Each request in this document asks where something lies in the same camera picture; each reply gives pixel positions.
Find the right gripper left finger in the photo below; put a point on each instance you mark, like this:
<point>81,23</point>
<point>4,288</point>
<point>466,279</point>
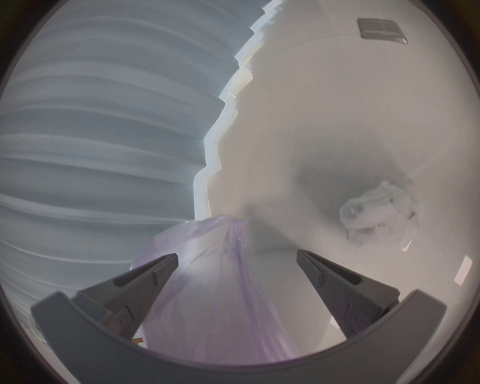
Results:
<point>127,296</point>

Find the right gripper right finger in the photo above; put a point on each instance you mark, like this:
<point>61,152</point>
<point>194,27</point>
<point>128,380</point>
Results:
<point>348,296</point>

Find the purple plastic bag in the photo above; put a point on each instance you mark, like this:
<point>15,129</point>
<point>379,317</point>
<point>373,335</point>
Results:
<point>210,292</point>

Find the white trash bin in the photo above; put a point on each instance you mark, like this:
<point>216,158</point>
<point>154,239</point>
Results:
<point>292,311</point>

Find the crumpled white paper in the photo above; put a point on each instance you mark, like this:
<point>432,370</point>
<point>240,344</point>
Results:
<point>375,213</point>

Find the white curtain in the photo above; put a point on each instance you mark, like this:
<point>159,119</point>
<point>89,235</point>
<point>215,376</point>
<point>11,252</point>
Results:
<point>93,131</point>

